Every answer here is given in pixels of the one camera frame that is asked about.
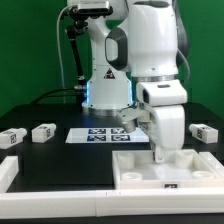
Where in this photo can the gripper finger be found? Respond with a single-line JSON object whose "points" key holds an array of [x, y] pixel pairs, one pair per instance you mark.
{"points": [[162, 155], [156, 156]]}

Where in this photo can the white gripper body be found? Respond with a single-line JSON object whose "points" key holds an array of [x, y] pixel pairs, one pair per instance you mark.
{"points": [[164, 125]]}

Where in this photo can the white square table top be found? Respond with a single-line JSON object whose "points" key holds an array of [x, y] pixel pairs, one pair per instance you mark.
{"points": [[181, 169]]}

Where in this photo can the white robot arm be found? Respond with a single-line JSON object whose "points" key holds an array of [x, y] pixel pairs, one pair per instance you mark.
{"points": [[134, 57]]}

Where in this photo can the white front obstacle bar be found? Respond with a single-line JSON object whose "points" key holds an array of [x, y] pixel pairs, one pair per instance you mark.
{"points": [[110, 203]]}

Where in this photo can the white obstacle bar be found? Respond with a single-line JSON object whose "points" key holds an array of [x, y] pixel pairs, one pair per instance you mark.
{"points": [[8, 171], [110, 203], [213, 162]]}

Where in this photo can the white right obstacle bar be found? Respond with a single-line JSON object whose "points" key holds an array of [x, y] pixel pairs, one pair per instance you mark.
{"points": [[213, 162]]}

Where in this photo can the white sheet with fiducial markers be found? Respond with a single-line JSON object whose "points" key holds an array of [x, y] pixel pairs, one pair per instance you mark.
{"points": [[105, 135]]}

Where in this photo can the white left obstacle bar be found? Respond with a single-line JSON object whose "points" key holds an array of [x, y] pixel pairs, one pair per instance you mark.
{"points": [[8, 171]]}

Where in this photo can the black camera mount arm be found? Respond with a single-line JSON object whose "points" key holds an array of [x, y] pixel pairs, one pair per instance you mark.
{"points": [[72, 35]]}

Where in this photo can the camera on robot top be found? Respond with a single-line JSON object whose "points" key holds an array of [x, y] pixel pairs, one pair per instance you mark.
{"points": [[98, 7]]}

